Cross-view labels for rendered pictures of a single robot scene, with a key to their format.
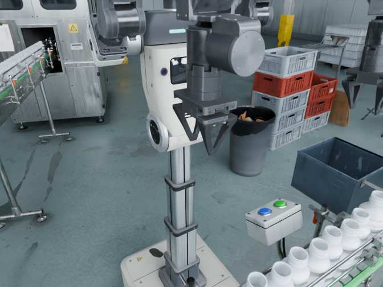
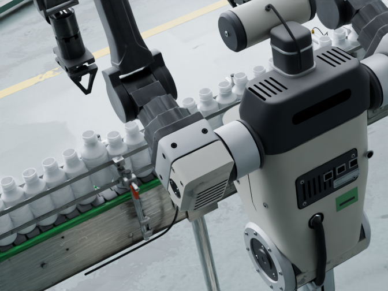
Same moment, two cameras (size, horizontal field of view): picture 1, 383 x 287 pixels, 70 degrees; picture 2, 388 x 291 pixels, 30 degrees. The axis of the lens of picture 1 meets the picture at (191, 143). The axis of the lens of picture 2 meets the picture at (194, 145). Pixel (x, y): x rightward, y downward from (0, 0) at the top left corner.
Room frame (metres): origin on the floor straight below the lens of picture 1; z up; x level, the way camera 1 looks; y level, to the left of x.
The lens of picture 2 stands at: (2.05, 0.04, 2.23)
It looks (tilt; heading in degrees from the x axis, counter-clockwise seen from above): 36 degrees down; 189
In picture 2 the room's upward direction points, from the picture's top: 12 degrees counter-clockwise
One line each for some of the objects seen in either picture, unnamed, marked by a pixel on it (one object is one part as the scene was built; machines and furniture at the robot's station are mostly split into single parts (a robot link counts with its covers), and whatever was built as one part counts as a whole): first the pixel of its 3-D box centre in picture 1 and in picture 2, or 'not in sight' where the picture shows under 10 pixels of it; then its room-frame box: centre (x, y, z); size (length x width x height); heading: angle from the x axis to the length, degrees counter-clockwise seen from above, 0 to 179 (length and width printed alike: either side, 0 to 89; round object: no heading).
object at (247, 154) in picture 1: (249, 142); not in sight; (2.50, -0.59, 0.32); 0.45 x 0.45 x 0.64
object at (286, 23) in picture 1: (285, 32); not in sight; (10.51, -3.34, 0.55); 0.40 x 0.40 x 1.10; 32
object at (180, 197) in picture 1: (180, 213); not in sight; (0.98, 0.05, 0.74); 0.11 x 0.11 x 0.40; 32
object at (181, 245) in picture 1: (181, 250); not in sight; (0.98, 0.05, 0.49); 0.13 x 0.13 x 0.40; 32
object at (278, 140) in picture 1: (274, 131); not in sight; (3.20, -1.08, 0.11); 0.61 x 0.41 x 0.22; 127
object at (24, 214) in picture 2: not in sight; (17, 204); (0.66, -0.68, 1.08); 0.06 x 0.06 x 0.17
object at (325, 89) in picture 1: (310, 87); not in sight; (3.65, -1.63, 0.55); 0.61 x 0.41 x 0.22; 124
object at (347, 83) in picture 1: (361, 91); (81, 74); (0.65, -0.41, 1.43); 0.07 x 0.07 x 0.09; 31
